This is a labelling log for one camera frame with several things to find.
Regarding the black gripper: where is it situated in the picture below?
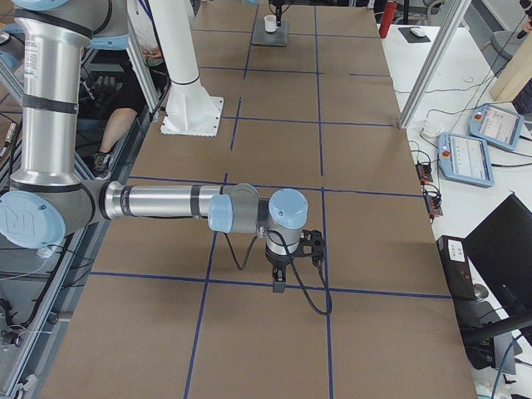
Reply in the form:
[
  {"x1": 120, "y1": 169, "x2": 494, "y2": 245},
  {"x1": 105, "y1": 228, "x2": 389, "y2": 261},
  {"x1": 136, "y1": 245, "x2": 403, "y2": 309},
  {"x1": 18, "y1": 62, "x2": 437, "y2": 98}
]
[
  {"x1": 265, "y1": 248, "x2": 294, "y2": 293},
  {"x1": 268, "y1": 0, "x2": 289, "y2": 28}
]

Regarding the white ceramic cup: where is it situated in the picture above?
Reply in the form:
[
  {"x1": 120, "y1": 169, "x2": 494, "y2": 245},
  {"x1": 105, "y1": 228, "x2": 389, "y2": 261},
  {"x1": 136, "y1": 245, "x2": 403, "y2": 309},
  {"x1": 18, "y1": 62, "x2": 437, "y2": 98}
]
[{"x1": 264, "y1": 15, "x2": 278, "y2": 33}]

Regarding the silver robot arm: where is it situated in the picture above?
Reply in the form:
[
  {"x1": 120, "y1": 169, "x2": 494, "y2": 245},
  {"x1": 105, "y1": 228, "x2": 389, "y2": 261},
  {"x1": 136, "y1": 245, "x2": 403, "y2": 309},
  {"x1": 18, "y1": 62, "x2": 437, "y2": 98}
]
[{"x1": 1, "y1": 1, "x2": 308, "y2": 293}]

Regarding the grey closed laptop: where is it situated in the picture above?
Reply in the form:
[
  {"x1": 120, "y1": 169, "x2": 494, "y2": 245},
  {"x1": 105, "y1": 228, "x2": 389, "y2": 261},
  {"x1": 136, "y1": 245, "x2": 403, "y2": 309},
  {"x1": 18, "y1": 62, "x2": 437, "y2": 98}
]
[{"x1": 251, "y1": 19, "x2": 289, "y2": 47}]

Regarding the red cylinder bottle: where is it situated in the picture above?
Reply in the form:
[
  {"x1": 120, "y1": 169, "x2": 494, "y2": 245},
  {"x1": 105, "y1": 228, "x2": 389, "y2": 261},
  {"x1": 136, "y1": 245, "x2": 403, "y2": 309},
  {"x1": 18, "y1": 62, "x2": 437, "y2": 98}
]
[{"x1": 379, "y1": 1, "x2": 397, "y2": 38}]

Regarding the black mouse pad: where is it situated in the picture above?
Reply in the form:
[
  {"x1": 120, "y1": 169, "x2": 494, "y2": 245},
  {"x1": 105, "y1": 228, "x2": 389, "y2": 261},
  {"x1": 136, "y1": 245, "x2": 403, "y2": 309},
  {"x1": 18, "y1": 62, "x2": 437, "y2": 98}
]
[{"x1": 398, "y1": 27, "x2": 431, "y2": 43}]

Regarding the white computer mouse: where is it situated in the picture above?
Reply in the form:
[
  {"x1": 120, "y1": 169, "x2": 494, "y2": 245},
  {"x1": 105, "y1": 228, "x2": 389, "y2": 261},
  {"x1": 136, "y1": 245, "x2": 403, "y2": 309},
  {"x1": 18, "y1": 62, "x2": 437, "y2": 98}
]
[{"x1": 410, "y1": 27, "x2": 426, "y2": 38}]

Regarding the near orange connector board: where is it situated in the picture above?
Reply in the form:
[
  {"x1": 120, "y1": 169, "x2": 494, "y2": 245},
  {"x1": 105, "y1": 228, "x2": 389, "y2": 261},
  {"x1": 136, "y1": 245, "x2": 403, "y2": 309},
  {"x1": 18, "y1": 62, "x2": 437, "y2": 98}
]
[{"x1": 421, "y1": 184, "x2": 443, "y2": 219}]

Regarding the orange connector board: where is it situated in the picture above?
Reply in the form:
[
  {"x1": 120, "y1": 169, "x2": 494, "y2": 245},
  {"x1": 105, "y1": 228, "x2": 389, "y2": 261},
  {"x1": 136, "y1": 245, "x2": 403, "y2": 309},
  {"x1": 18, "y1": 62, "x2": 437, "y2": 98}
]
[
  {"x1": 415, "y1": 150, "x2": 433, "y2": 185},
  {"x1": 421, "y1": 184, "x2": 443, "y2": 219}
]

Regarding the black desktop box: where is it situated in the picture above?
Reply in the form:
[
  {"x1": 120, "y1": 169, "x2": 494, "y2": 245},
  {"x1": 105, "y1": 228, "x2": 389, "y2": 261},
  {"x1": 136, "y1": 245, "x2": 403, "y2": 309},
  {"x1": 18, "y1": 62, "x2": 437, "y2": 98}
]
[{"x1": 436, "y1": 235, "x2": 488, "y2": 301}]

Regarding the far orange connector board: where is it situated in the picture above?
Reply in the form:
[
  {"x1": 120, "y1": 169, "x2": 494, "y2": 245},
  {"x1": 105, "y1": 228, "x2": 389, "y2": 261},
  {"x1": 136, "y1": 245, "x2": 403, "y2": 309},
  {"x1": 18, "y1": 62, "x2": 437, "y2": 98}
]
[{"x1": 415, "y1": 150, "x2": 433, "y2": 185}]

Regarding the person in grey sweater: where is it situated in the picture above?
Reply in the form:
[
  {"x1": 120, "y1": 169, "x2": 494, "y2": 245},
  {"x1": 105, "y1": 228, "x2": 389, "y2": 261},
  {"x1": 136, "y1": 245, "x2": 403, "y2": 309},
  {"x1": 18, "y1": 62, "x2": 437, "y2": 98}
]
[{"x1": 91, "y1": 1, "x2": 167, "y2": 180}]

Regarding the near blue teach pendant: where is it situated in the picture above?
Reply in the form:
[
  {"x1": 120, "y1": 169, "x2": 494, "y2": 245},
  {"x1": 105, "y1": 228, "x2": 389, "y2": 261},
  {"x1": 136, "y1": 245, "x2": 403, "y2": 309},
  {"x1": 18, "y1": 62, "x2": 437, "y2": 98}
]
[{"x1": 438, "y1": 132, "x2": 495, "y2": 187}]

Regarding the blue teach pendant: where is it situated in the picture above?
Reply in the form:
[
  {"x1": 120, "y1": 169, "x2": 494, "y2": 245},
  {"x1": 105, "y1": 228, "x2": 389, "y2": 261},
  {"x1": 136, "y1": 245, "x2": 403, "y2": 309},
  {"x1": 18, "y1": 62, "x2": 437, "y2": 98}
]
[
  {"x1": 438, "y1": 132, "x2": 495, "y2": 187},
  {"x1": 469, "y1": 104, "x2": 525, "y2": 151}
]

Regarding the black monitor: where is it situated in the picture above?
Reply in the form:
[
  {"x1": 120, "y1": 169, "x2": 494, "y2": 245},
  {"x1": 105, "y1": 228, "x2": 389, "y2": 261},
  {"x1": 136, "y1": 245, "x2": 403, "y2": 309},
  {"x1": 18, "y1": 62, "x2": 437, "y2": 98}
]
[{"x1": 464, "y1": 194, "x2": 531, "y2": 315}]

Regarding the grey office chair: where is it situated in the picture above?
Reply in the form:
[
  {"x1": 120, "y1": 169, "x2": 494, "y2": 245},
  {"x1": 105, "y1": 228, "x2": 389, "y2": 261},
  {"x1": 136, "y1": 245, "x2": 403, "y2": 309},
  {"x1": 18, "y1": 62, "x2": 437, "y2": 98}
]
[{"x1": 486, "y1": 31, "x2": 526, "y2": 70}]

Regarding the far blue teach pendant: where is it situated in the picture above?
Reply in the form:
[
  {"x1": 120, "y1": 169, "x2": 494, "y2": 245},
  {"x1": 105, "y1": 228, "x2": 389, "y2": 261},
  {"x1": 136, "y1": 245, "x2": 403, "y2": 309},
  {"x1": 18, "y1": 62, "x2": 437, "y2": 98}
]
[{"x1": 469, "y1": 104, "x2": 525, "y2": 151}]

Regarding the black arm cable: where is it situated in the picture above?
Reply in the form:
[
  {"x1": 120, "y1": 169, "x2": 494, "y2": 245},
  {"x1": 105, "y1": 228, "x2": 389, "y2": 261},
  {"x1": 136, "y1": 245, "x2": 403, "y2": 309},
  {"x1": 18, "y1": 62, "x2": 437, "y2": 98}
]
[{"x1": 223, "y1": 230, "x2": 333, "y2": 317}]

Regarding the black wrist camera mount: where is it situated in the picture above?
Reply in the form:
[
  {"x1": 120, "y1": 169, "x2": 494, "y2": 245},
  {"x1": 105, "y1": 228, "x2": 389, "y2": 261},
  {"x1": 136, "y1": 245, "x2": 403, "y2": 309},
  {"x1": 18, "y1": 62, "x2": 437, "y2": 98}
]
[{"x1": 293, "y1": 229, "x2": 326, "y2": 269}]

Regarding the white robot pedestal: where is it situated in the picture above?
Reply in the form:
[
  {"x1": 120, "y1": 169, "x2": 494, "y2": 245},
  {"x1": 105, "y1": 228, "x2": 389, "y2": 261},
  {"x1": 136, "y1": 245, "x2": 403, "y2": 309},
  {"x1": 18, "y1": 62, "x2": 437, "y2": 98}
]
[{"x1": 150, "y1": 0, "x2": 224, "y2": 137}]

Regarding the aluminium frame post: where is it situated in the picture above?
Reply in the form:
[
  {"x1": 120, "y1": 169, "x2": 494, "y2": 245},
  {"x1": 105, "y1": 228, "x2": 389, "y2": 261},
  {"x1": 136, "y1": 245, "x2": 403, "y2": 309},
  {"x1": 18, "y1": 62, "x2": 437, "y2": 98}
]
[{"x1": 398, "y1": 0, "x2": 471, "y2": 129}]

